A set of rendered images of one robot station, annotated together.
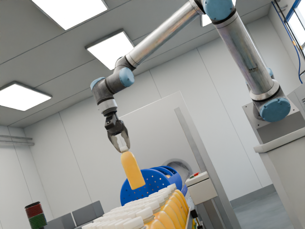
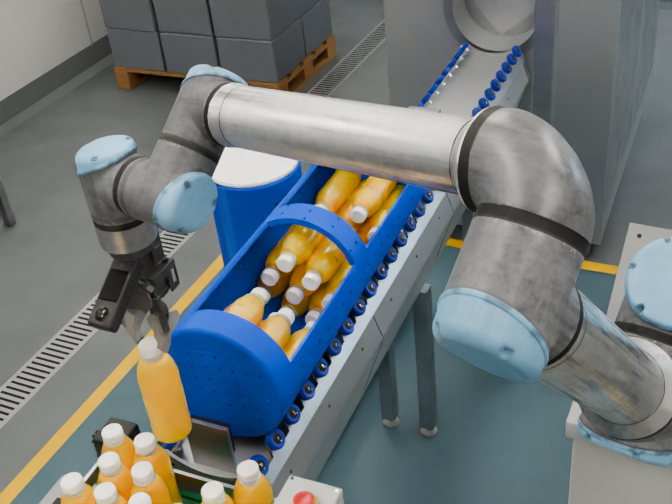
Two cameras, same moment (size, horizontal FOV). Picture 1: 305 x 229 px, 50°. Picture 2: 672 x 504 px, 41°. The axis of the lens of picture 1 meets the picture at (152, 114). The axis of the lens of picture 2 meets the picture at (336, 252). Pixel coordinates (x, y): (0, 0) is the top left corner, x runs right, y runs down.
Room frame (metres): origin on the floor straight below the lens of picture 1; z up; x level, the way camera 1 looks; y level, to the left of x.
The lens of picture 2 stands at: (0.60, -0.56, 2.30)
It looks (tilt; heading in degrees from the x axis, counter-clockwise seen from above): 35 degrees down; 22
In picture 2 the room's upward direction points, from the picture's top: 7 degrees counter-clockwise
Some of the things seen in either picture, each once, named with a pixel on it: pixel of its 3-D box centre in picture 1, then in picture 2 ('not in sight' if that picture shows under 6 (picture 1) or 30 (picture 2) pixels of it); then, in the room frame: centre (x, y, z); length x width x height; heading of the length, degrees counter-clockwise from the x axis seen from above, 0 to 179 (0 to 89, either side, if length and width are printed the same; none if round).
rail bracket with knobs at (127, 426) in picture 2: not in sight; (122, 449); (1.64, 0.41, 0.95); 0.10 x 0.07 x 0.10; 86
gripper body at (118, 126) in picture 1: (114, 122); (140, 269); (1.58, 0.19, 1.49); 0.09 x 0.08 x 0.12; 175
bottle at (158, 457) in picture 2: not in sight; (156, 479); (1.55, 0.27, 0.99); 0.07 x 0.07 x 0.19
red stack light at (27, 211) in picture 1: (34, 211); not in sight; (1.32, 0.59, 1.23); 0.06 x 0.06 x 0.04
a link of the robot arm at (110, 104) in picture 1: (107, 107); (124, 228); (1.57, 0.19, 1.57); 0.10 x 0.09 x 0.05; 85
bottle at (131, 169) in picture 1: (131, 168); (162, 391); (1.55, 0.19, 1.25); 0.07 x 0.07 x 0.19
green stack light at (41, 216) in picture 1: (37, 221); not in sight; (1.32, 0.59, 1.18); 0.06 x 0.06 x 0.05
